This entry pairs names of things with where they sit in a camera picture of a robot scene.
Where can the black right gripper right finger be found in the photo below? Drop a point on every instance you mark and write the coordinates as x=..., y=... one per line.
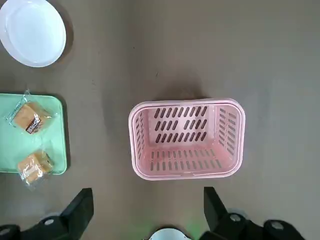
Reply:
x=215, y=212

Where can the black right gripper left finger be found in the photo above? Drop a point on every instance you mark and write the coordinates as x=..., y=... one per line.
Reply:
x=81, y=210

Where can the small pink slotted basket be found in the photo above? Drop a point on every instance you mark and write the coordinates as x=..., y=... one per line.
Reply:
x=185, y=172

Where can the clear-wrapped bread pack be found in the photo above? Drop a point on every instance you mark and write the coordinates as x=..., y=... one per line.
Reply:
x=27, y=117
x=33, y=165

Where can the green rectangular tray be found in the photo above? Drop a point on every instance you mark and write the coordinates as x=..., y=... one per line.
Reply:
x=57, y=140

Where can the white round plate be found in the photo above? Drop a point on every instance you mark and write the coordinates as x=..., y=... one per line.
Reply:
x=32, y=32

